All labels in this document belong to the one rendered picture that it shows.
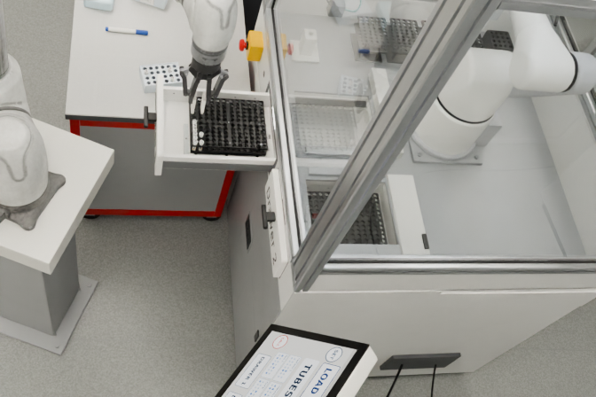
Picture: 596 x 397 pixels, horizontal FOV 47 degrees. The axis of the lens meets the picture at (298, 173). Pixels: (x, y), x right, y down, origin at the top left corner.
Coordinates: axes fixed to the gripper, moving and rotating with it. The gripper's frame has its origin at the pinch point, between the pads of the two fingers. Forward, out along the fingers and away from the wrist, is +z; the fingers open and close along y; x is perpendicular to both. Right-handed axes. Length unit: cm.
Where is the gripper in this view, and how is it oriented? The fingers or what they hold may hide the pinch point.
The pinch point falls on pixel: (198, 102)
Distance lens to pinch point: 192.8
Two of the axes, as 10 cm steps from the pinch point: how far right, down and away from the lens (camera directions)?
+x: -1.1, -8.5, 5.1
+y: 9.6, 0.3, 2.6
